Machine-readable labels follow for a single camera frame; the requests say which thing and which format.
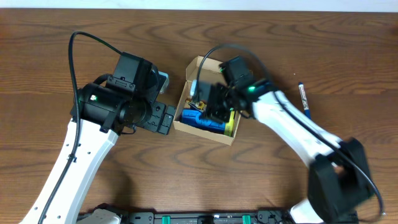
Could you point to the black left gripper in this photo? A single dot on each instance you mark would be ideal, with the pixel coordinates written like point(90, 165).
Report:
point(157, 109)

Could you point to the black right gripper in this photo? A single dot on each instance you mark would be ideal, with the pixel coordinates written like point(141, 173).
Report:
point(214, 112)

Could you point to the brown cardboard box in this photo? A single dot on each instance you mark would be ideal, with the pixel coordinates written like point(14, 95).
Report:
point(210, 73)

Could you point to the blue plastic staple remover block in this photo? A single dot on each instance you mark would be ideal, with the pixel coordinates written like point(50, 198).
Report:
point(194, 118)

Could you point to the yellow highlighter pen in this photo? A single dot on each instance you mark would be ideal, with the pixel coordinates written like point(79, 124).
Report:
point(229, 126)

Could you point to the blue whiteboard marker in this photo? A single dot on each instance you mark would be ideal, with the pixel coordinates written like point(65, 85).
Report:
point(304, 100)

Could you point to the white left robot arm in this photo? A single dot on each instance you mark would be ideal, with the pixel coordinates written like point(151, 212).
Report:
point(123, 99)

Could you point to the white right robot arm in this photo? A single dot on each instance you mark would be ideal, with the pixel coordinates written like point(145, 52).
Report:
point(338, 173)

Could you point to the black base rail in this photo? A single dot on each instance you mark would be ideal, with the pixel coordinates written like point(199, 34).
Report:
point(202, 217)

